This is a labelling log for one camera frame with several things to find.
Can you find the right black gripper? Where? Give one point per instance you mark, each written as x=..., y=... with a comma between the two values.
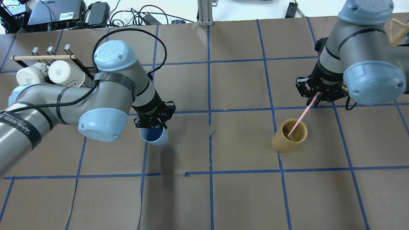
x=326, y=78

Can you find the black computer box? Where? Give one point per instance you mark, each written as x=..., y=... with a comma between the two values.
x=45, y=15

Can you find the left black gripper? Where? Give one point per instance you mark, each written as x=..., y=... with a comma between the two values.
x=151, y=108

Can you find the bamboo cup holder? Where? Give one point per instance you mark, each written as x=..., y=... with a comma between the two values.
x=283, y=144

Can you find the black power adapter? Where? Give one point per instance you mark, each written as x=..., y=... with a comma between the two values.
x=98, y=13

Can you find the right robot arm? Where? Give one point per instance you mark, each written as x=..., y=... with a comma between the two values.
x=357, y=60

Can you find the light blue plastic cup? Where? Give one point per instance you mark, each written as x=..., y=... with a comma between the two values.
x=157, y=136

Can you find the black wire mug rack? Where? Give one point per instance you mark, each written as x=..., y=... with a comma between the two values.
x=51, y=57

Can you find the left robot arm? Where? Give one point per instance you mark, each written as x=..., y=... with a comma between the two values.
x=100, y=112

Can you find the white mug near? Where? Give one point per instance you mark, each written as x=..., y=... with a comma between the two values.
x=34, y=74

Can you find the wooden cup tree stand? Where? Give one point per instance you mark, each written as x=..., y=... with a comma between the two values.
x=396, y=37

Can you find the white mug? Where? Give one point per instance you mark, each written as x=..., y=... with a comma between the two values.
x=34, y=74
x=66, y=74

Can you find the pink chopstick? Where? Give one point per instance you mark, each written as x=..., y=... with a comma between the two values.
x=313, y=100

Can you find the white mug far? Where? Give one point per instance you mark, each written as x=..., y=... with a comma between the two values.
x=66, y=74

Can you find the aluminium frame post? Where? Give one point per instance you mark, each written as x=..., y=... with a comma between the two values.
x=205, y=12

